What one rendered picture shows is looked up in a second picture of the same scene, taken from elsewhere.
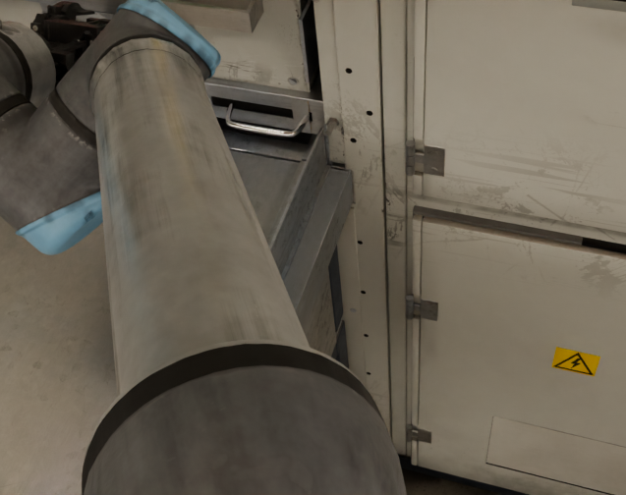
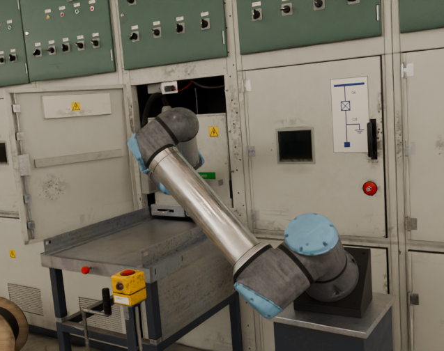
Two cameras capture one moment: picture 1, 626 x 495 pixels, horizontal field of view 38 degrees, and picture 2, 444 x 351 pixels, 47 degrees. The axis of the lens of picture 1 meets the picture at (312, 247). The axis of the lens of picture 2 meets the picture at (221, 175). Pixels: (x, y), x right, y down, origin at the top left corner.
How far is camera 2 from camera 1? 170 cm
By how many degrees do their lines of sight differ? 45
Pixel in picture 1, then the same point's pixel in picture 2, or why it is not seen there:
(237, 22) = (215, 183)
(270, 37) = (224, 192)
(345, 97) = (238, 201)
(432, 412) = (268, 339)
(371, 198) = not seen: hidden behind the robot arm
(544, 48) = (274, 176)
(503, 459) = not seen: outside the picture
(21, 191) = not seen: hidden behind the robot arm
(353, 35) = (239, 182)
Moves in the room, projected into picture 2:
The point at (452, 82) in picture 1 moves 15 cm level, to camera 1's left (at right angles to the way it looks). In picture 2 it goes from (258, 189) to (226, 191)
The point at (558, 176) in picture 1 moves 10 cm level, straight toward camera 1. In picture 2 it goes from (284, 214) to (274, 219)
